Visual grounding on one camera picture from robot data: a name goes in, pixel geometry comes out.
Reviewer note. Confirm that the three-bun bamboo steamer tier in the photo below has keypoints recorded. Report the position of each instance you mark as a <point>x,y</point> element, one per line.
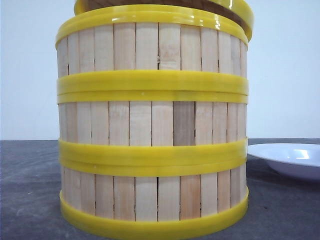
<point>99,135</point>

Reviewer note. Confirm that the one-bun bamboo steamer tier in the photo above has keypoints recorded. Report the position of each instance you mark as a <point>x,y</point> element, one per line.
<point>151,53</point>

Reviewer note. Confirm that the two-bun bottom steamer tier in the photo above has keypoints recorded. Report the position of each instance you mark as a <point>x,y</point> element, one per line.
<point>153,208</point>

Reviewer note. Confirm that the white plate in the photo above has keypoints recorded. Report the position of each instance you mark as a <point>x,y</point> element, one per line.
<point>296,160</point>

